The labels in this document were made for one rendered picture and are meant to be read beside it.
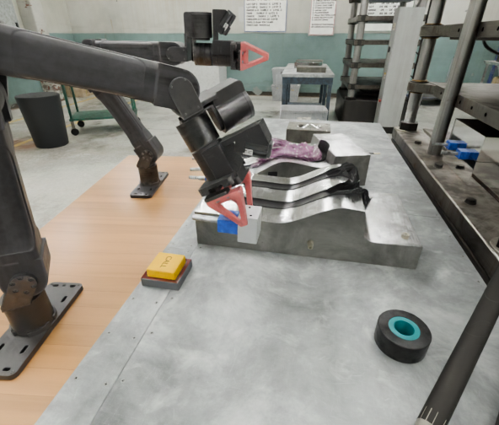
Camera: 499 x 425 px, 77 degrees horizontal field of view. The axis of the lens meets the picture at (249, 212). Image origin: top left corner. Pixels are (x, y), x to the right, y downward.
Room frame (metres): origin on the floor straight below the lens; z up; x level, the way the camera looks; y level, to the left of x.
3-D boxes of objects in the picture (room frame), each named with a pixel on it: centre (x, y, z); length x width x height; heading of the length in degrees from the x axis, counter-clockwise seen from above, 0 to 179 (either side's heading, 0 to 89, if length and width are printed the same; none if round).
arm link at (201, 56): (0.97, 0.13, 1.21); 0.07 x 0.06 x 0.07; 86
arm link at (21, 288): (0.39, 0.37, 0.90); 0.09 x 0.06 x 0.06; 26
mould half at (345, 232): (0.71, -0.14, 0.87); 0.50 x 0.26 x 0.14; 79
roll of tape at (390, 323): (0.35, -0.25, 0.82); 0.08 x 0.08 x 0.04
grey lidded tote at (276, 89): (7.33, -0.80, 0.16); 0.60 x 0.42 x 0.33; 77
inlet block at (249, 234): (0.52, 0.05, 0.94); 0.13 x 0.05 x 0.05; 79
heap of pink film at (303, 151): (1.07, -0.13, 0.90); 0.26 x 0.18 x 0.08; 96
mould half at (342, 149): (1.08, -0.13, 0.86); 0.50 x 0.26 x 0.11; 96
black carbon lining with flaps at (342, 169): (0.73, -0.13, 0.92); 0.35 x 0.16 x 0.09; 79
